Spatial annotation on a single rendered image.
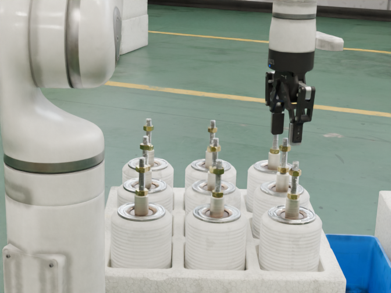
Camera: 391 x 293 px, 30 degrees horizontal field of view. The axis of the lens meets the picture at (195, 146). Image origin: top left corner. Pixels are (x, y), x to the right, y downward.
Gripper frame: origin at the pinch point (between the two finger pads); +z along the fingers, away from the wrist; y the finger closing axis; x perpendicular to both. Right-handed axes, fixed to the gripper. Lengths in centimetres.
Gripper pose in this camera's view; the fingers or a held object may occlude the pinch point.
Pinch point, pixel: (285, 132)
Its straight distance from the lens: 123.7
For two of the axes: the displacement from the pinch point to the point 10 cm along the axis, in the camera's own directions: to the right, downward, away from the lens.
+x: 9.4, -0.7, 3.3
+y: 3.3, 2.8, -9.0
